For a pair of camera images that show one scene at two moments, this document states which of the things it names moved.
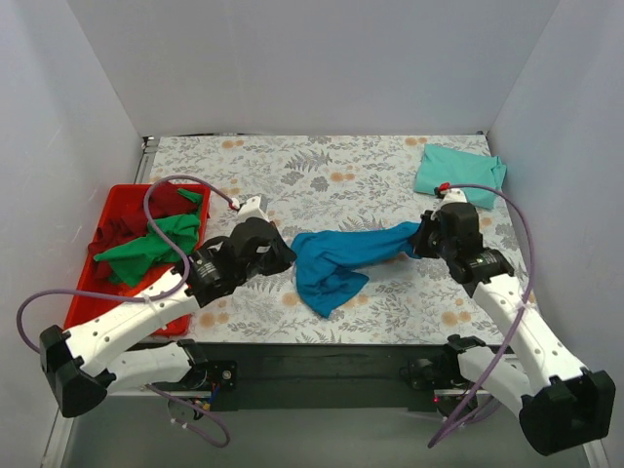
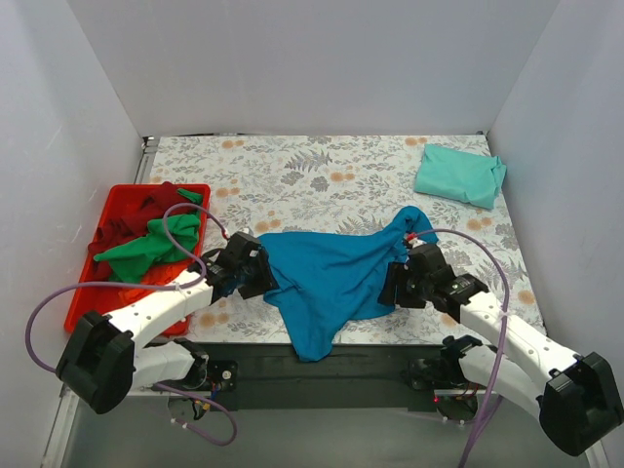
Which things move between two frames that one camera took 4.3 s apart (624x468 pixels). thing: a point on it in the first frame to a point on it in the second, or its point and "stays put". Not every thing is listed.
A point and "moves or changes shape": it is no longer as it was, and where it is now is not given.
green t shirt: [131, 261] stays put
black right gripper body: [428, 239] to [398, 285]
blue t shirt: [324, 259] moves or changes shape
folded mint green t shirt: [439, 165] stays put
